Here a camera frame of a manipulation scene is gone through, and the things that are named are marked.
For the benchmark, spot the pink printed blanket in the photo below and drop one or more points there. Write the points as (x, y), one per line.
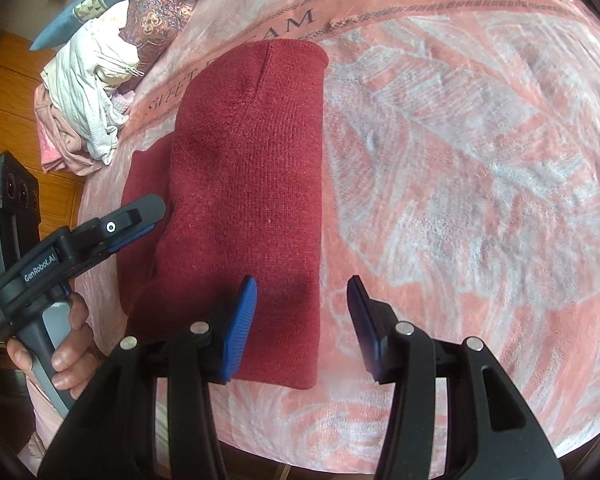
(455, 210)

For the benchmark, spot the person's left hand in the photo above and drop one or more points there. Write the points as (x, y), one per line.
(75, 360)

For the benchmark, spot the blue pillow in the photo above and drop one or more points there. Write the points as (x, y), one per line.
(75, 15)

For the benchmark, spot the pale pink garment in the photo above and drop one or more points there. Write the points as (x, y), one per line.
(60, 135)

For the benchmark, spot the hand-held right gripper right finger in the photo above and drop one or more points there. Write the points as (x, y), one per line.
(365, 325)

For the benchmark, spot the pile of white pink clothes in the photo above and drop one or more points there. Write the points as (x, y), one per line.
(85, 90)

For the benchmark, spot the light pink knit garment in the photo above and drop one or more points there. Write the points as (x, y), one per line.
(122, 102)

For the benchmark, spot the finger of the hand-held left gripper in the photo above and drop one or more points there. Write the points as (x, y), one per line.
(130, 217)

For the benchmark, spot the floral patterned pillow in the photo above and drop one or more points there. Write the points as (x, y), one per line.
(155, 15)

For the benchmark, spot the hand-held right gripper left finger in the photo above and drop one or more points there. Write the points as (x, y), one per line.
(240, 330)

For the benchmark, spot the dark red knit sweater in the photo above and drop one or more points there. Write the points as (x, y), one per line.
(250, 185)

